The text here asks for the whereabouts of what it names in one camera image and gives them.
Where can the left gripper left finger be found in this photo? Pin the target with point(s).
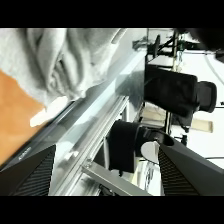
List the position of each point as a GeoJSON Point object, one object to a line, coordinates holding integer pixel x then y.
{"type": "Point", "coordinates": [30, 180]}

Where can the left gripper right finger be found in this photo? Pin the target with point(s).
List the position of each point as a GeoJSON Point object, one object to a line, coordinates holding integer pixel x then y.
{"type": "Point", "coordinates": [190, 176]}

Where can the grey garment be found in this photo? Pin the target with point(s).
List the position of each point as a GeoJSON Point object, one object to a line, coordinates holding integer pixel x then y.
{"type": "Point", "coordinates": [56, 60]}

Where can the silver frame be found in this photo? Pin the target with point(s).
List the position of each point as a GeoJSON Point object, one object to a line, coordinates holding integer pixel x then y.
{"type": "Point", "coordinates": [100, 133]}

